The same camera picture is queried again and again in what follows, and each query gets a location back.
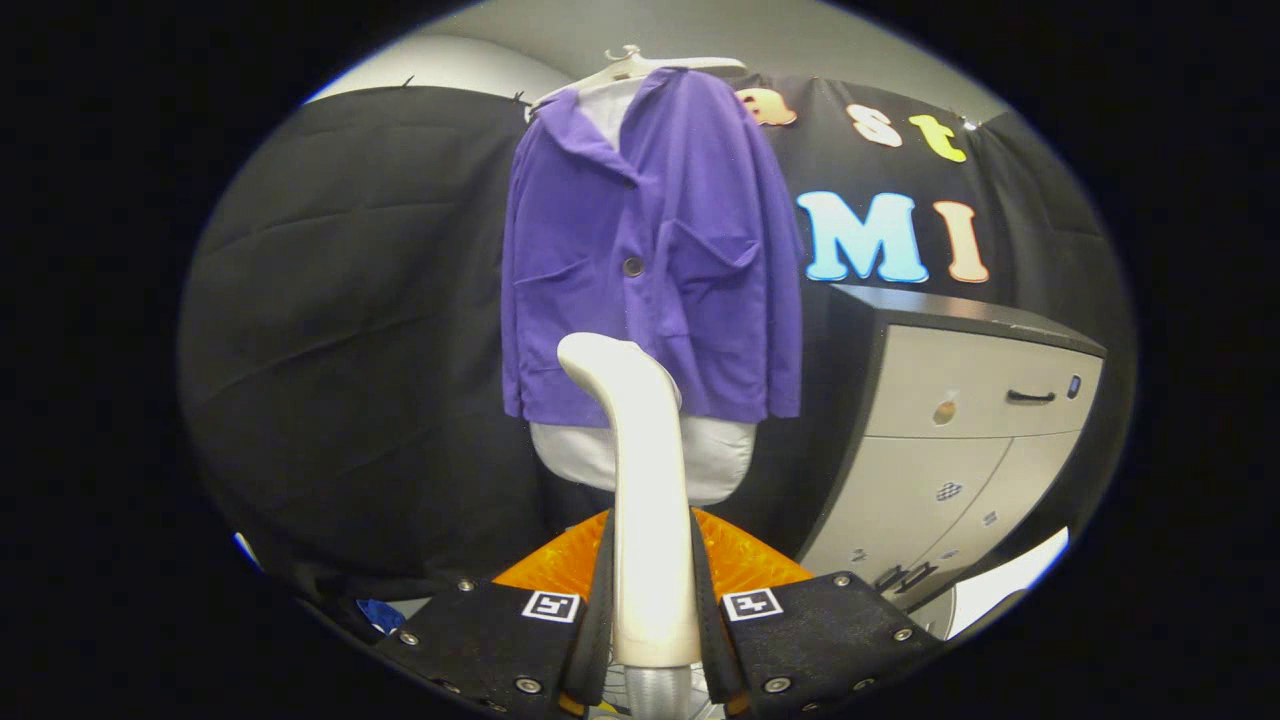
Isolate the white clothes hanger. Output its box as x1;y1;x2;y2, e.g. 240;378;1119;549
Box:
527;45;747;113

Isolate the blue object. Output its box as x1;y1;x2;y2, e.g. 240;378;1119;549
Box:
354;598;408;637

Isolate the white shirt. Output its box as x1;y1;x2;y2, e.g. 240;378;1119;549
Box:
528;82;759;507

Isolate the purple jacket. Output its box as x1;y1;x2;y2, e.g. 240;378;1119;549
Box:
500;67;805;429

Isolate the grey cabinet with dark top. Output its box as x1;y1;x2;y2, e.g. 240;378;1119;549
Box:
795;284;1109;641

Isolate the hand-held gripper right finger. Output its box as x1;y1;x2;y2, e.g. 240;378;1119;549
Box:
690;508;944;719

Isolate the white garment steamer head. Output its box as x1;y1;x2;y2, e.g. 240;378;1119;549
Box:
556;332;703;669

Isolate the white flat panel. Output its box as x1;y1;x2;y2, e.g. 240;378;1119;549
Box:
944;528;1070;642

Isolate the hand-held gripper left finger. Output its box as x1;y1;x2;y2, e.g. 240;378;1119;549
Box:
372;510;616;719

